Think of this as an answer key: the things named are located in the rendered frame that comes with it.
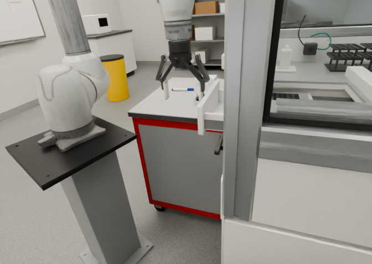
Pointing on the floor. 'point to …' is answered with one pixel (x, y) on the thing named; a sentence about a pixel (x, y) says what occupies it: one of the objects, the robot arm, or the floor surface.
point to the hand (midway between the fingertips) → (183, 96)
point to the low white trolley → (178, 151)
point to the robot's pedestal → (105, 214)
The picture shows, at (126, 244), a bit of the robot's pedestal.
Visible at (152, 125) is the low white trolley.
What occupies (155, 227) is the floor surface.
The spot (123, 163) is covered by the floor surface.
